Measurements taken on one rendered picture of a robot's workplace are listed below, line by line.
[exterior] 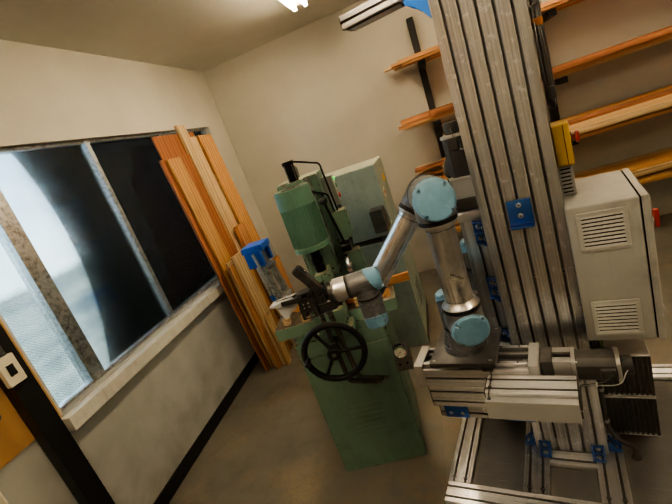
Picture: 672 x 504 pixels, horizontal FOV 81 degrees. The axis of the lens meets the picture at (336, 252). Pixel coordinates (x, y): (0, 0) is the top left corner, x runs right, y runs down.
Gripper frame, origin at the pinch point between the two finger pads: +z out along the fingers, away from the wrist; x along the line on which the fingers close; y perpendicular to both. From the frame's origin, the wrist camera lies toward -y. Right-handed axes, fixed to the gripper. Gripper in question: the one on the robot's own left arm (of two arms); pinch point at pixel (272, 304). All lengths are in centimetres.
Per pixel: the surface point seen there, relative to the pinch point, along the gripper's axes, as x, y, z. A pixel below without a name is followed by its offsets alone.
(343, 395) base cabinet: 61, 70, 4
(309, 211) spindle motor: 61, -22, -12
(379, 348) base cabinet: 59, 51, -22
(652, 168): 219, 43, -260
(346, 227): 86, -7, -24
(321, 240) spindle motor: 63, -7, -12
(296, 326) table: 57, 27, 12
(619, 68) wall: 257, -41, -276
